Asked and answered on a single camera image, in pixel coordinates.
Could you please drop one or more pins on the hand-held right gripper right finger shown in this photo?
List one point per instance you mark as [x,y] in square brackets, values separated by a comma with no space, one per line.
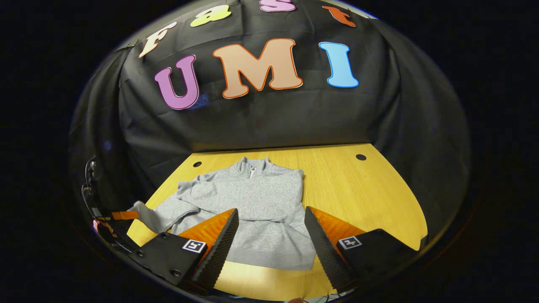
[322,244]

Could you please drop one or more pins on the black backdrop cloth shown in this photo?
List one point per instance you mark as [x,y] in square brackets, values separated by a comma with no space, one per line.
[269,122]

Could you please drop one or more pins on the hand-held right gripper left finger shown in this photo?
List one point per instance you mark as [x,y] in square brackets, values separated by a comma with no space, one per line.
[221,244]

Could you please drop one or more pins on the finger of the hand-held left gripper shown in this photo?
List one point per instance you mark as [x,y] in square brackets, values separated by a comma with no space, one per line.
[125,215]

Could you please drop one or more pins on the grey zip-neck sweatshirt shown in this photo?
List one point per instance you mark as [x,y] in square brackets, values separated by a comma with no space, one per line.
[261,202]

